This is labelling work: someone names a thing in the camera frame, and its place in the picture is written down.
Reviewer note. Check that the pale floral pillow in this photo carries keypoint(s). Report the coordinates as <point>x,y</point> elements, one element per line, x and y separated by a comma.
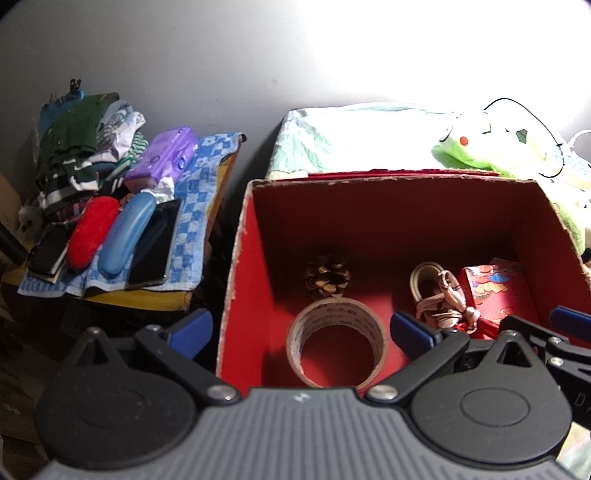
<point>314,138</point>

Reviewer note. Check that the dark green folded garment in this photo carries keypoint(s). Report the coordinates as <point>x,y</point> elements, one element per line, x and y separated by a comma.
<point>69,138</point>

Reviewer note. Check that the brown packing tape roll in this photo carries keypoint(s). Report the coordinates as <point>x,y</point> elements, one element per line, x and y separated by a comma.
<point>295,332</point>

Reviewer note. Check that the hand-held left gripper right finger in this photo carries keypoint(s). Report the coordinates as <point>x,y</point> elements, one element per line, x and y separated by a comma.
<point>413,330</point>

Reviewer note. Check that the crumpled white tissue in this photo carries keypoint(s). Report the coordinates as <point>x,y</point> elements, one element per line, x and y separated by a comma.
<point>161,189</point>

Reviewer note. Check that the brown pine cone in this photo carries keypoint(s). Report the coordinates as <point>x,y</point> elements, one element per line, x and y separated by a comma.
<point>325,274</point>

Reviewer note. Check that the red patterned packet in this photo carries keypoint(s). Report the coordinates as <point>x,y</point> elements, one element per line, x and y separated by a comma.
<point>494,286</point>

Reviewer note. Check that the blue glasses case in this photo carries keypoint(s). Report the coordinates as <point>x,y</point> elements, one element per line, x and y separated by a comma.
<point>124,235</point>

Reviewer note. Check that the purple tissue pack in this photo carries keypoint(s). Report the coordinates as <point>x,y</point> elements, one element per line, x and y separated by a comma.
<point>161,157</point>

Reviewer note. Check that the red glasses case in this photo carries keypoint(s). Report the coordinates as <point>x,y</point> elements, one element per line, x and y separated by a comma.
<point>90,230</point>

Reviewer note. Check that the red cardboard box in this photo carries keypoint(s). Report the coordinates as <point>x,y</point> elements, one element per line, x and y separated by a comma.
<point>369,217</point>

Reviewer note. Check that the small white plush toy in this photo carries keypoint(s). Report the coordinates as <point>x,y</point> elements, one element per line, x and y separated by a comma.
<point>28,221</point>

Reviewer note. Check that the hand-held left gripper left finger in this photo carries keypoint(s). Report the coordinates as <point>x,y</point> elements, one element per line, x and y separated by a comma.
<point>191,330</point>

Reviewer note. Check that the red box lid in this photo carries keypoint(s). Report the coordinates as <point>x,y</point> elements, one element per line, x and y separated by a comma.
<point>392,172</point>

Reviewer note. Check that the blue checkered cloth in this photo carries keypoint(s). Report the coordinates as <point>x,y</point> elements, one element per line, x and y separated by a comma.
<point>198,194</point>

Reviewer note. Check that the black wallet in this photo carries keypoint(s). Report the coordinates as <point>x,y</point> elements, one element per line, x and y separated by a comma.
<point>46,251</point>

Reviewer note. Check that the green plush toy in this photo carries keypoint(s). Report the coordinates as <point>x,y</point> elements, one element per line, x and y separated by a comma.
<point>461,152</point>

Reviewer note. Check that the black smartphone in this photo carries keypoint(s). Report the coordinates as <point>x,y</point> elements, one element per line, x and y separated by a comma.
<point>154,249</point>

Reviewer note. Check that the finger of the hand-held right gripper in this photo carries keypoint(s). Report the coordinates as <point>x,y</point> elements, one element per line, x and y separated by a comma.
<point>570,318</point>

